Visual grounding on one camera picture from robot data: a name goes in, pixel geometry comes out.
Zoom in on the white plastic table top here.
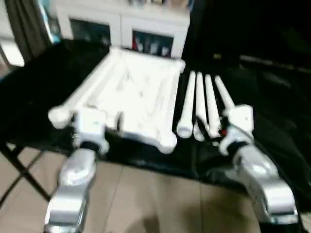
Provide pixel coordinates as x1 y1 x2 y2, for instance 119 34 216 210
48 46 186 155

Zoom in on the white plastic table leg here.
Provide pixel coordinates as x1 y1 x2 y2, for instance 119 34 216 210
214 75 240 119
204 74 223 139
193 72 208 142
176 70 196 139

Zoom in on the black work mat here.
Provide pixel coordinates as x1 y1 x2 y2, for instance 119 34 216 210
0 39 311 214

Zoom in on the black folding table stand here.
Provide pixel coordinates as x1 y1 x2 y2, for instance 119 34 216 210
0 143 52 204

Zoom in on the white glass-door cabinet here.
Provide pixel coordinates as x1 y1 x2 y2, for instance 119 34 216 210
53 0 191 59

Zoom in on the grey curtain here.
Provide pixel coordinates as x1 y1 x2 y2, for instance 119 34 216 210
2 0 61 61

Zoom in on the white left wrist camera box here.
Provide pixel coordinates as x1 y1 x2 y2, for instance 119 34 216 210
72 108 110 155

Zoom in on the silver metal rail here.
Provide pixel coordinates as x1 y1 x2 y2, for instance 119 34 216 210
241 54 311 73

